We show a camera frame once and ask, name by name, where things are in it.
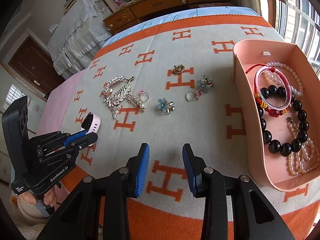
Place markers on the silver ring red stone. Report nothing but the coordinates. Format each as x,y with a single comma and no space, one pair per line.
193,95

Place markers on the blue flower gold earring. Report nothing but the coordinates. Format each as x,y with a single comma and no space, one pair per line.
205,84

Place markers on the pink bedsheet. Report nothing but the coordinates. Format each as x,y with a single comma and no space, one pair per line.
57,104

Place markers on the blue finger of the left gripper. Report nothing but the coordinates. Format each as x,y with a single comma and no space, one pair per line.
74,137

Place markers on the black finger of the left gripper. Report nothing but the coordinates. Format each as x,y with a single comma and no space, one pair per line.
84,141

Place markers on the brown wooden door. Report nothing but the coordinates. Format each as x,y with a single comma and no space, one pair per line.
36,66

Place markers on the white lace furniture cover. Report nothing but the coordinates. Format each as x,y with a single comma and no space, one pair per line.
78,37

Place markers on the wooden desk with drawers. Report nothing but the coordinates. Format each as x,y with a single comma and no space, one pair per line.
143,10

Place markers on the silver ring pink stone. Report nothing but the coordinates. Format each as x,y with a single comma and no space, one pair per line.
144,96

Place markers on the pink jewelry tray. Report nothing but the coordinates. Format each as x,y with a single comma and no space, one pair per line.
279,96

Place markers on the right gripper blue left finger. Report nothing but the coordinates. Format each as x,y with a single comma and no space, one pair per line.
138,167

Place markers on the orange grey H-pattern blanket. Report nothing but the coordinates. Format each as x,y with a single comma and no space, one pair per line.
213,125

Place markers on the metal window security bars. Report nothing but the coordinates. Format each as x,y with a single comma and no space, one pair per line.
297,22

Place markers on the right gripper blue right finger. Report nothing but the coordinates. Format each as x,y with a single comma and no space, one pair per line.
194,168

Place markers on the pink smart band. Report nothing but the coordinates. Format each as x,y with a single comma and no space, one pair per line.
90,124

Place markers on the gold round brooch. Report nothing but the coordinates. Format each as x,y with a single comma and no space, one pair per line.
178,69

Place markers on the gold pearl safety pin brooch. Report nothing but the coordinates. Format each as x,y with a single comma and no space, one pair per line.
135,102

